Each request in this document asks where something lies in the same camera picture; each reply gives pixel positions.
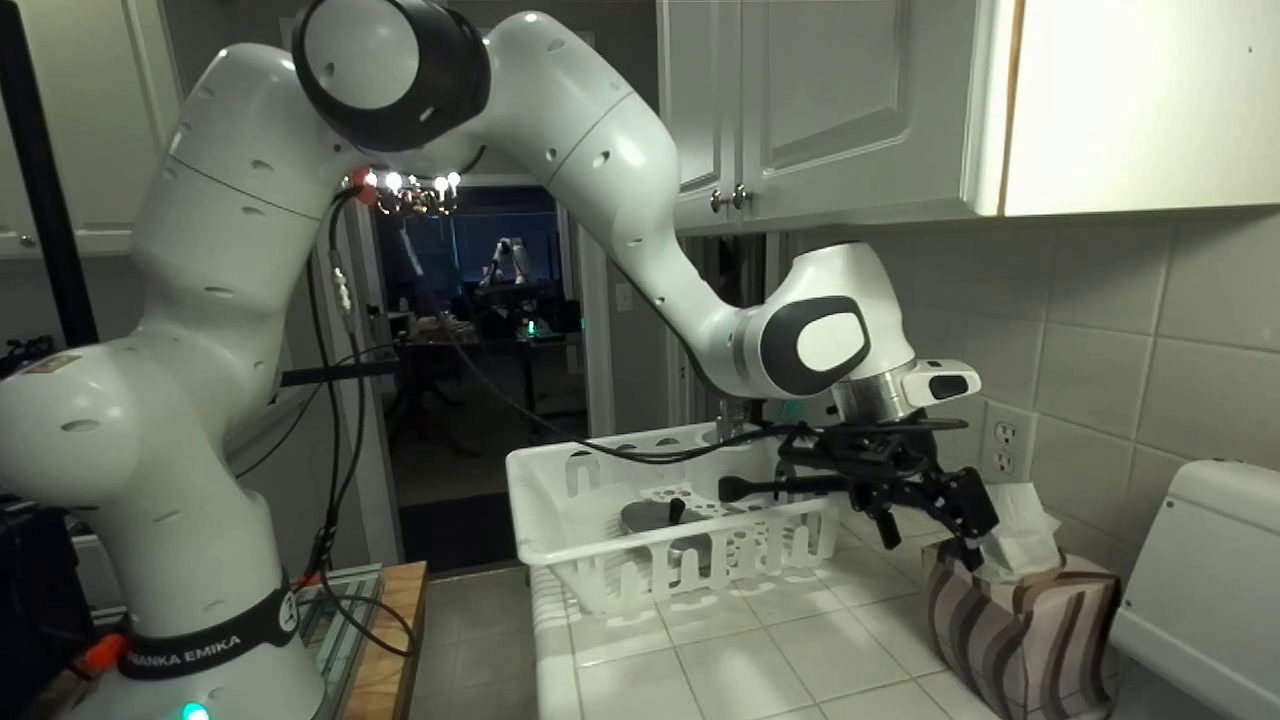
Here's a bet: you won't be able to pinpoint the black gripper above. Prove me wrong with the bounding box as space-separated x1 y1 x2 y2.
781 413 1000 573

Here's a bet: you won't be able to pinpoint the striped tissue box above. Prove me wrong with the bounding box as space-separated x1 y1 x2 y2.
927 548 1120 720

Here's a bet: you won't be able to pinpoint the steel pot lid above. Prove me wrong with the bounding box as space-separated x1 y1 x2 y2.
622 495 688 532

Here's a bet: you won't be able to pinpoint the white gas stove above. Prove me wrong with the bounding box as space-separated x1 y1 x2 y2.
1111 462 1280 720

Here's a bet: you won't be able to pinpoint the white dish rack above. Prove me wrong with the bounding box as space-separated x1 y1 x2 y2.
503 425 843 618

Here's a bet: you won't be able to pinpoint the white upper cabinets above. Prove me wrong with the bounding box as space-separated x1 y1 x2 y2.
657 0 1280 237

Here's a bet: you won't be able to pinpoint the wooden table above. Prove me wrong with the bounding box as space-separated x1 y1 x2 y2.
337 560 430 720

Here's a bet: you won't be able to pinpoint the white wall outlet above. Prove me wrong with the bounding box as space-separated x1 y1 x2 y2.
981 406 1038 484

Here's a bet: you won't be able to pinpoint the black handled spatula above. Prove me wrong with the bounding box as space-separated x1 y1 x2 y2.
716 477 851 505

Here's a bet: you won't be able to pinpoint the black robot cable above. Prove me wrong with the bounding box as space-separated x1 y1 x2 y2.
294 183 806 666

